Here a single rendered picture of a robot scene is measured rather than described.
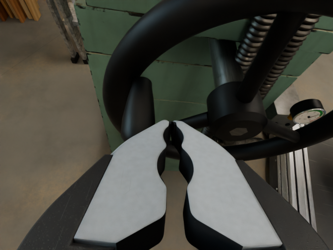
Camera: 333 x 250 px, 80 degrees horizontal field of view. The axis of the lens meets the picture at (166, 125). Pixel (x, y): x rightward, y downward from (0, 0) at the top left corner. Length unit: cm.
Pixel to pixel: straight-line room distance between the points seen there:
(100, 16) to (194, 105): 29
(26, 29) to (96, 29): 142
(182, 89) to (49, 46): 125
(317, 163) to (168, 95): 85
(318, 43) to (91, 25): 32
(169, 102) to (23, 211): 81
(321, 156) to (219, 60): 99
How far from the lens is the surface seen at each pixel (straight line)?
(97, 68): 45
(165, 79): 45
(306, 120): 56
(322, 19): 29
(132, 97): 15
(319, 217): 107
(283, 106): 58
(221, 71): 26
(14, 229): 110
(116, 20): 37
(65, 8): 126
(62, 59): 150
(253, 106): 21
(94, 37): 40
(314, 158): 116
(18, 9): 181
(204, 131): 39
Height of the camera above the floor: 99
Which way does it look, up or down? 59 degrees down
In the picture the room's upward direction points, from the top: 16 degrees clockwise
